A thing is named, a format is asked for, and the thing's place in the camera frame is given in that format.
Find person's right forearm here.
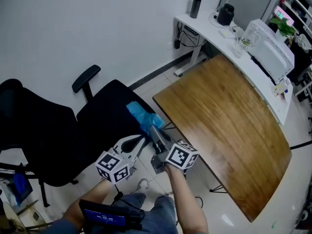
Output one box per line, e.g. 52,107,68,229
165,164,209,234

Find black kettle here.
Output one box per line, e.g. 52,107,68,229
216,3,235,26

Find white desk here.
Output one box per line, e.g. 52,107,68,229
173,8,294,126

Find monitor with pink screen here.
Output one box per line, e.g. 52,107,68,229
275,5,295,26

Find white microwave oven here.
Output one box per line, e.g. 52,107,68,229
241,18,295,82

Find black high-back office chair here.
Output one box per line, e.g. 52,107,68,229
287,34,312,82

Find blue plastic bag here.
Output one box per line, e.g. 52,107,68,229
126,100,165,135

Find person's white shoe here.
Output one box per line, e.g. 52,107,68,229
137,178,149,193

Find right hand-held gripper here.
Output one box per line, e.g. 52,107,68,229
149,124,199,175

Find white power adapter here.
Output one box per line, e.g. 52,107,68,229
218,28,234,40

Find person's blue shirt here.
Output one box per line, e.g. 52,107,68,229
41,218,208,234

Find beige jacket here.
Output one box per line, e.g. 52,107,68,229
296,33,312,50

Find person's left forearm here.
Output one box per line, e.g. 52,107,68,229
62,179,117,226

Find green potted plant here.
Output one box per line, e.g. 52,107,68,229
269,17,297,38

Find black chest-mounted monitor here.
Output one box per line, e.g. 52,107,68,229
78,198,144,232

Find clear plastic bottle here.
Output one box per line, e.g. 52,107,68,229
233,36,252,59

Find person's blue jeans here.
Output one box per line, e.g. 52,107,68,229
114,193,180,234

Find bottle with yellowish liquid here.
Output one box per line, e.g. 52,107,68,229
273,80,288,97

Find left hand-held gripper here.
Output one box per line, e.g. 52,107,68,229
95,134,147,185

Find white shelving rack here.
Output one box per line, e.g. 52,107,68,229
277,0,312,34

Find black thermos flask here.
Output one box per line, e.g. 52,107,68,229
190,0,202,19

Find small blue cloth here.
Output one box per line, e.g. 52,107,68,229
12,173,27,203

